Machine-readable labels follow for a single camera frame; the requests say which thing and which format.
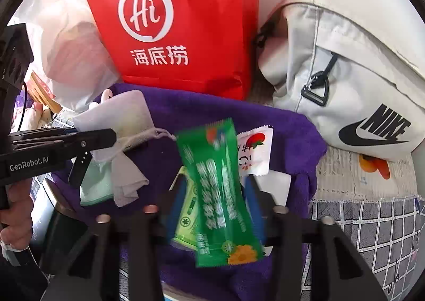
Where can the purple towel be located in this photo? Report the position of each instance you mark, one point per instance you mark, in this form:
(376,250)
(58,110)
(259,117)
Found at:
(206,105)

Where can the wooden headboard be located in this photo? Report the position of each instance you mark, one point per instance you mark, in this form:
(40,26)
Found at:
(43,95)

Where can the light green packet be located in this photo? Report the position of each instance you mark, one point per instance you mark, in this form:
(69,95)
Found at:
(186,218)

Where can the dark green packet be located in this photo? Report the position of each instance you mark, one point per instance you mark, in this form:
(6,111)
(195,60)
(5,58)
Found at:
(219,194)

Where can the person's left forearm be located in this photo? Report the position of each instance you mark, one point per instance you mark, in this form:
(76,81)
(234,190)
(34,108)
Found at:
(20,281)

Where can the grey waist bag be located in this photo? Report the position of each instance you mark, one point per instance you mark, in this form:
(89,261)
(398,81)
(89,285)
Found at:
(358,82)

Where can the black tea box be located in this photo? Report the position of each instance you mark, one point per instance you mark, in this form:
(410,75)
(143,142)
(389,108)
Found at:
(56,231)

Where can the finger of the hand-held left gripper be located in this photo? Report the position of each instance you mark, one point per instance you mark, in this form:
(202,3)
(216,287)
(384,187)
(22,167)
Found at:
(83,151)
(66,135)

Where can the white packet with tomato print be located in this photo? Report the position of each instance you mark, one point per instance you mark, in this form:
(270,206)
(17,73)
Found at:
(257,151)

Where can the white plastic shopping bag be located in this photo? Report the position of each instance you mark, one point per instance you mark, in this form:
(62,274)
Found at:
(66,55)

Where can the red paper bag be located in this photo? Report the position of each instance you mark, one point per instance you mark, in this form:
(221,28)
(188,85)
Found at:
(186,22)

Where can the person's left hand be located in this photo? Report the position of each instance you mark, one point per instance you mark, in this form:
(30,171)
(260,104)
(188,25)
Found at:
(18,218)

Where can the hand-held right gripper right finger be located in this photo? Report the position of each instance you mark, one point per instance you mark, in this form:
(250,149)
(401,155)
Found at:
(259,218)

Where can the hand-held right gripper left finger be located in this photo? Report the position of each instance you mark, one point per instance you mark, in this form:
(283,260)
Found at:
(171,214)

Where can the floral quilt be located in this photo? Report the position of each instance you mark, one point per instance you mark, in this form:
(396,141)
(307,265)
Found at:
(35,118)

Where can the grey checked blanket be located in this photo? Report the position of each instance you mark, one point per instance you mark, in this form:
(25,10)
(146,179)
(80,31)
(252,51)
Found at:
(372,241)

